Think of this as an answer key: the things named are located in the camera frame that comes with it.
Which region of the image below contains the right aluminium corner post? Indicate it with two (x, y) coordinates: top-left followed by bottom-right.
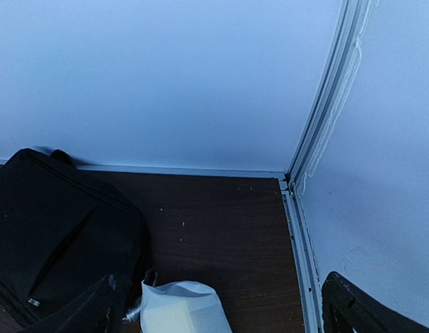
(280, 1), (378, 332)

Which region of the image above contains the white plastic pouch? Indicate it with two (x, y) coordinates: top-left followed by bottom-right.
(140, 269), (232, 333)

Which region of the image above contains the black student backpack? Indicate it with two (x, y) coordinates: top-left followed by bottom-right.
(0, 148), (150, 332)

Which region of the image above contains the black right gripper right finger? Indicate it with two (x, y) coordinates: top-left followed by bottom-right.
(321, 271), (429, 333)

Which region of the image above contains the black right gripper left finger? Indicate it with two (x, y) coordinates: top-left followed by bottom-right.
(14, 275), (118, 332)

